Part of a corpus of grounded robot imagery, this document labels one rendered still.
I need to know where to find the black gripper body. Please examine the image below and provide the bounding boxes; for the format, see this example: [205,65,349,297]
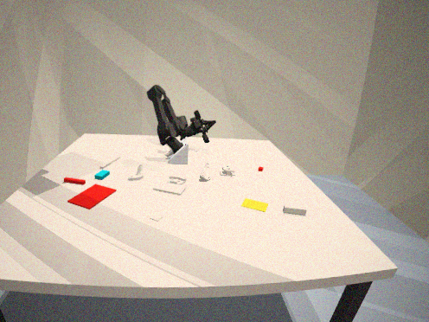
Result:
[189,110,209,143]

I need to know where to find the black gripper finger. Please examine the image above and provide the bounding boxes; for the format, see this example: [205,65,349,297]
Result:
[202,119,216,125]
[205,121,216,132]

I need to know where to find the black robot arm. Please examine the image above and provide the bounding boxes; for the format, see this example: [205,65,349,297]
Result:
[147,85,201,154]

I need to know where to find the yellow flat plate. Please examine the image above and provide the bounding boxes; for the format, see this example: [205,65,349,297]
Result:
[241,199,268,212]

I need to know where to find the red flat bar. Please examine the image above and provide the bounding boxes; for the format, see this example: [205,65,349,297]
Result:
[64,177,86,184]

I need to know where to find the teal rectangular block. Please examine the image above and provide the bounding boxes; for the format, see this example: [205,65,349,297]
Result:
[94,171,110,180]

